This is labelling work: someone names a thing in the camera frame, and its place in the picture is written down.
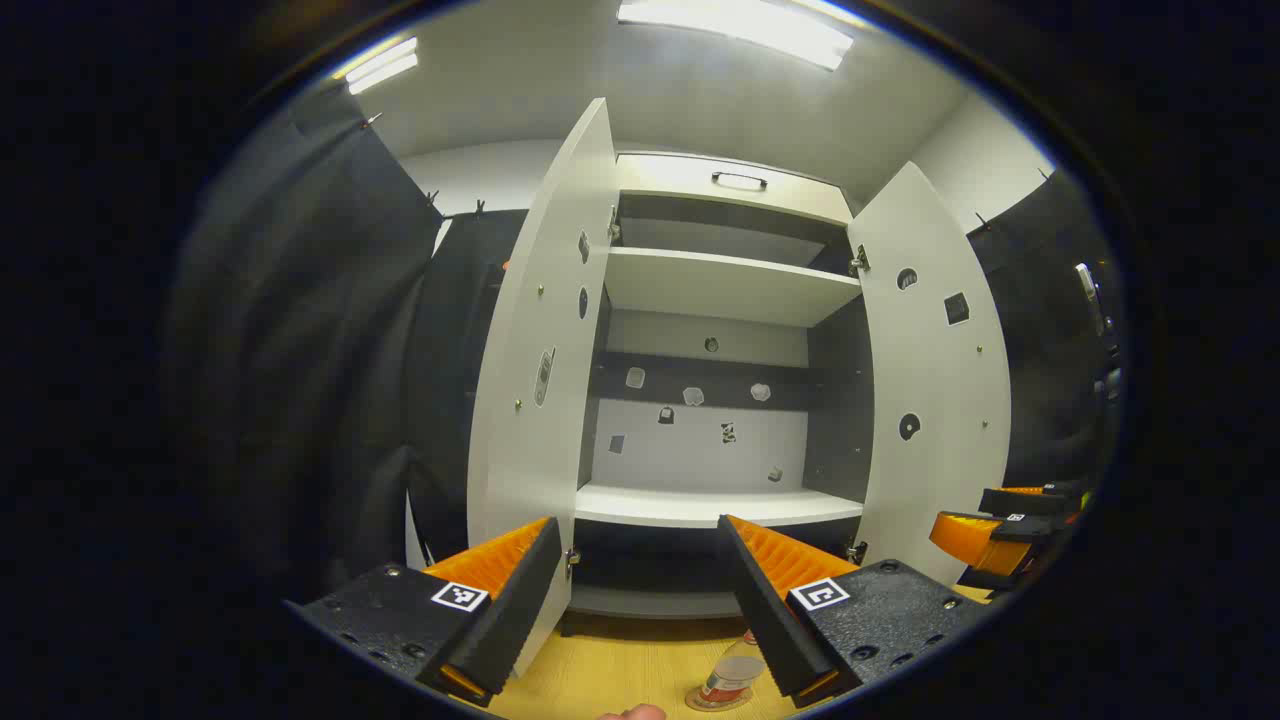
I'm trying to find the plastic bottle red label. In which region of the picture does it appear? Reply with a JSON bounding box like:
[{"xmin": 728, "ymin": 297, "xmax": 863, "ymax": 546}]
[{"xmin": 685, "ymin": 630, "xmax": 771, "ymax": 713}]

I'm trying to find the ceiling light panel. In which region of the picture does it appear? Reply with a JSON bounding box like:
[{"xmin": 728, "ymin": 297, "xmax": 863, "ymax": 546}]
[
  {"xmin": 335, "ymin": 37, "xmax": 421, "ymax": 96},
  {"xmin": 617, "ymin": 0, "xmax": 856, "ymax": 71}
]

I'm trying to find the white cabinet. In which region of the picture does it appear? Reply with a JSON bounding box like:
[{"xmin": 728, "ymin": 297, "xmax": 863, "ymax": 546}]
[{"xmin": 570, "ymin": 150, "xmax": 876, "ymax": 621}]

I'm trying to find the white cabinet door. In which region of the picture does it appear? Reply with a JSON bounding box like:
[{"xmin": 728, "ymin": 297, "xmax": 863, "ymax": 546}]
[{"xmin": 467, "ymin": 97, "xmax": 618, "ymax": 681}]

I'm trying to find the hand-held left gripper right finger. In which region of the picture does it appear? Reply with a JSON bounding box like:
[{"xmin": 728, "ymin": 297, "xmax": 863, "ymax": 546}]
[{"xmin": 716, "ymin": 513, "xmax": 993, "ymax": 710}]

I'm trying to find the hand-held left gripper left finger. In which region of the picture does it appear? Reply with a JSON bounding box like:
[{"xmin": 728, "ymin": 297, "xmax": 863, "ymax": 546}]
[{"xmin": 283, "ymin": 515, "xmax": 565, "ymax": 709}]

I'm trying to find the black backdrop cloth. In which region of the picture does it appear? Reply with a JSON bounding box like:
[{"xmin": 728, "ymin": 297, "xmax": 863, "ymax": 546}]
[{"xmin": 165, "ymin": 85, "xmax": 1126, "ymax": 601}]

